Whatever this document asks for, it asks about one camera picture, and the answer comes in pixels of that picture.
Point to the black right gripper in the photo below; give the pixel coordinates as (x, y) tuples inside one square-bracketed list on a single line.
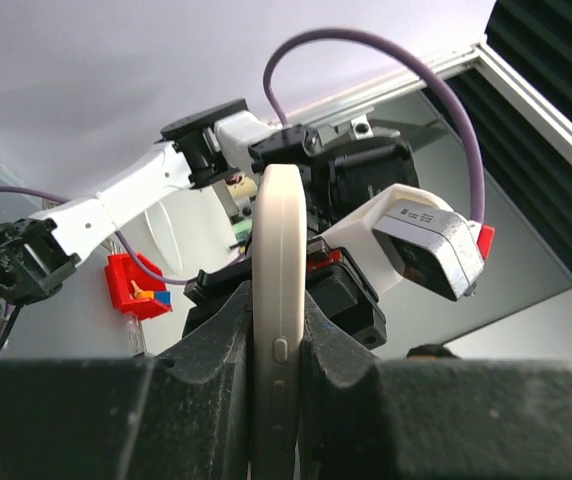
[(333, 280)]

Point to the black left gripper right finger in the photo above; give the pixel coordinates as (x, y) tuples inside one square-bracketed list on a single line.
[(368, 418)]

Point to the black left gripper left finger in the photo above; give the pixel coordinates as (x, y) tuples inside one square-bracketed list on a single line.
[(182, 415)]

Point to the phone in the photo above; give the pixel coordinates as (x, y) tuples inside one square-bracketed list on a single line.
[(278, 260)]

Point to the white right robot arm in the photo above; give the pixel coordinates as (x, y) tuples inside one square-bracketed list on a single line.
[(80, 320)]

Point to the red parts bin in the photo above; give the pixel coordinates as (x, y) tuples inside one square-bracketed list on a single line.
[(133, 292)]

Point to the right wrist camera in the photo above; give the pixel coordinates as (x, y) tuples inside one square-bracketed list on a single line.
[(409, 233)]

